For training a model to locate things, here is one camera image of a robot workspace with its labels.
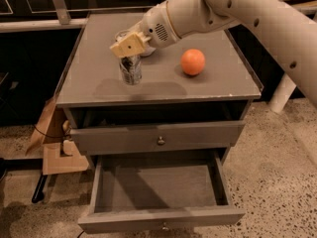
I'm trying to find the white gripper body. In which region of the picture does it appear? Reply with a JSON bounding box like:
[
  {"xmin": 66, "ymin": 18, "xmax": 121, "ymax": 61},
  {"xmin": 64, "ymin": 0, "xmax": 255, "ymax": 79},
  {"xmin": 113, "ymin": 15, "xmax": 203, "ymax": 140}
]
[{"xmin": 130, "ymin": 1, "xmax": 180, "ymax": 49}]

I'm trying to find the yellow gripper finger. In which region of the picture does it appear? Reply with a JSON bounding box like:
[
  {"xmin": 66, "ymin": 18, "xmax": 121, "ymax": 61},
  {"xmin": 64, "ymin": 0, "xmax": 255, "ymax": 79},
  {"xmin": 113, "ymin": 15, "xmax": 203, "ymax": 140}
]
[{"xmin": 110, "ymin": 32, "xmax": 151, "ymax": 58}]

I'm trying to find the redbull can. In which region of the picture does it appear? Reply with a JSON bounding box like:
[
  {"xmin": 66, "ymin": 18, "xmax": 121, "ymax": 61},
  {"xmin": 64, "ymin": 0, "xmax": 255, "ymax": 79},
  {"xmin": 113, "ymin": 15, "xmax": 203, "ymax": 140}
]
[{"xmin": 119, "ymin": 56, "xmax": 142, "ymax": 85}]

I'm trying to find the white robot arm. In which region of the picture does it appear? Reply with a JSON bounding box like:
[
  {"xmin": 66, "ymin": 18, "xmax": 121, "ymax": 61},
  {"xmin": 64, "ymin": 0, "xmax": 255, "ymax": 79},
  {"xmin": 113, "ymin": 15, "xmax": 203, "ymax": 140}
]
[{"xmin": 111, "ymin": 0, "xmax": 317, "ymax": 106}]

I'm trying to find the grey drawer cabinet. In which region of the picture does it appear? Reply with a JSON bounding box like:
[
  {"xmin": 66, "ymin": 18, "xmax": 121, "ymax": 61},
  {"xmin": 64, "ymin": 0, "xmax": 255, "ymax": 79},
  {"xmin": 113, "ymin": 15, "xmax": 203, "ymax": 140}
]
[{"xmin": 53, "ymin": 11, "xmax": 264, "ymax": 171}]

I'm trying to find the round top drawer knob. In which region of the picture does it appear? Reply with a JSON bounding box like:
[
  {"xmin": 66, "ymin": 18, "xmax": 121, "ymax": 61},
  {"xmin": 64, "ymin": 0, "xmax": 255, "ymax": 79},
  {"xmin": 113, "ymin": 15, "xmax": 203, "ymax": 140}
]
[{"xmin": 157, "ymin": 136, "xmax": 165, "ymax": 146}]

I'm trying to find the round drawer knob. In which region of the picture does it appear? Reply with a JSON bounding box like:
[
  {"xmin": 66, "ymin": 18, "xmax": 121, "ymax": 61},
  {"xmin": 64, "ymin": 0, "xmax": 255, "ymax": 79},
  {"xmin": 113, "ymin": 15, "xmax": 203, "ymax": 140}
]
[
  {"xmin": 157, "ymin": 136, "xmax": 165, "ymax": 146},
  {"xmin": 161, "ymin": 222, "xmax": 169, "ymax": 231}
]

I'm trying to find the grey top drawer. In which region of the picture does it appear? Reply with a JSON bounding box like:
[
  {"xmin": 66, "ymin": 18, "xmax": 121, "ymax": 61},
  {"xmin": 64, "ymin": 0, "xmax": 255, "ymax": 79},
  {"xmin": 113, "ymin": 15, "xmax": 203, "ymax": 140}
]
[{"xmin": 71, "ymin": 121, "xmax": 245, "ymax": 156}]

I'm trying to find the grey open middle drawer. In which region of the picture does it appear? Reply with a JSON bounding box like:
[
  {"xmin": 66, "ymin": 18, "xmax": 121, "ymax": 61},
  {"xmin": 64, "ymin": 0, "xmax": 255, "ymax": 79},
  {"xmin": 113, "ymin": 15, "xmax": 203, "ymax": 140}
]
[{"xmin": 78, "ymin": 150, "xmax": 245, "ymax": 234}]

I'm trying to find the round middle drawer knob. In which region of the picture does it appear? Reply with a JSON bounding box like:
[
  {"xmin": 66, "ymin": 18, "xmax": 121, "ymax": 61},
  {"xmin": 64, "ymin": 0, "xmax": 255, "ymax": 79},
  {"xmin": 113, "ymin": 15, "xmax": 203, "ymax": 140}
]
[{"xmin": 161, "ymin": 222, "xmax": 169, "ymax": 231}]

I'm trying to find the white ceramic bowl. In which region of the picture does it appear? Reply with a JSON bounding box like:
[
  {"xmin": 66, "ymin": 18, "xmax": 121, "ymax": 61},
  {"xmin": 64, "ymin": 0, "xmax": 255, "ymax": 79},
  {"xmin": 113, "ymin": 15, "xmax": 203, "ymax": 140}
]
[{"xmin": 115, "ymin": 31, "xmax": 156, "ymax": 57}]

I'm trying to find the orange fruit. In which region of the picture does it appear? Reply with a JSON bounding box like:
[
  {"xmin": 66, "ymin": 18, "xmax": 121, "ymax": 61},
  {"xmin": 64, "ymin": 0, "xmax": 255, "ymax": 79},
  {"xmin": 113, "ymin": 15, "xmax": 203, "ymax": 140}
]
[{"xmin": 180, "ymin": 49, "xmax": 205, "ymax": 76}]

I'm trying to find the metal window railing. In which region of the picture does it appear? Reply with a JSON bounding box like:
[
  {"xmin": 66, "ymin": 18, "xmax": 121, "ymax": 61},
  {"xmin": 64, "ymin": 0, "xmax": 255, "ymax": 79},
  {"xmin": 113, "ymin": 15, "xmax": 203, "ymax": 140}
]
[{"xmin": 0, "ymin": 0, "xmax": 317, "ymax": 34}]

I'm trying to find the black cable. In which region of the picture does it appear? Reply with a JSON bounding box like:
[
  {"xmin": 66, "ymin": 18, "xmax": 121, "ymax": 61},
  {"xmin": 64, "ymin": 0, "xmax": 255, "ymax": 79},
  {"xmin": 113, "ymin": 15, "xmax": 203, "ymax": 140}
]
[{"xmin": 32, "ymin": 123, "xmax": 72, "ymax": 140}]

